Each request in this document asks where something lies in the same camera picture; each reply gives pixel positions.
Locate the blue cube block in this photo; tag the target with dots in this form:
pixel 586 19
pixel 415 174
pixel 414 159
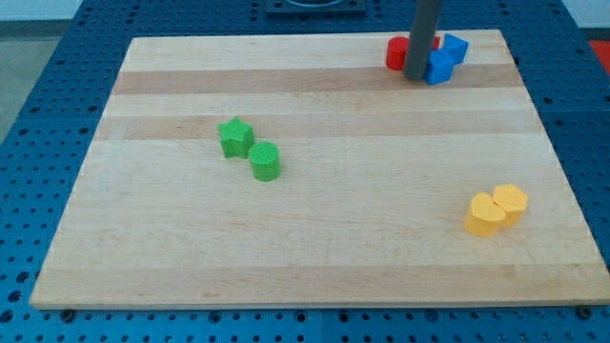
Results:
pixel 456 47
pixel 439 67

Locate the green cylinder block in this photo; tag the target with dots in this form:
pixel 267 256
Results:
pixel 265 161

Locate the blue cube block rear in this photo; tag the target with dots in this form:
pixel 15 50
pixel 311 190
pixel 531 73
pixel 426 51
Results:
pixel 456 47

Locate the yellow hexagon block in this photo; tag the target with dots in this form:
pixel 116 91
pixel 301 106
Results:
pixel 513 200

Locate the yellow heart block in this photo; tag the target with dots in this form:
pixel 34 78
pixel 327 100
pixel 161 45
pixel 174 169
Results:
pixel 483 216

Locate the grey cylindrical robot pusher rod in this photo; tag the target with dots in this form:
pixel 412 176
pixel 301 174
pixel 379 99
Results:
pixel 422 35

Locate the green star block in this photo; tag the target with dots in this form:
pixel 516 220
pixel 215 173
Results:
pixel 236 138

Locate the red cylinder block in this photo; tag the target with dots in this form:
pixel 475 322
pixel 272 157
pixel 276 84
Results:
pixel 396 51

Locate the light wooden board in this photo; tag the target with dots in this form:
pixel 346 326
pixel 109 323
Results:
pixel 377 173

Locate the blue cube block front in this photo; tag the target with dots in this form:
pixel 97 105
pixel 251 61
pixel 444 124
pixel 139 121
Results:
pixel 439 67

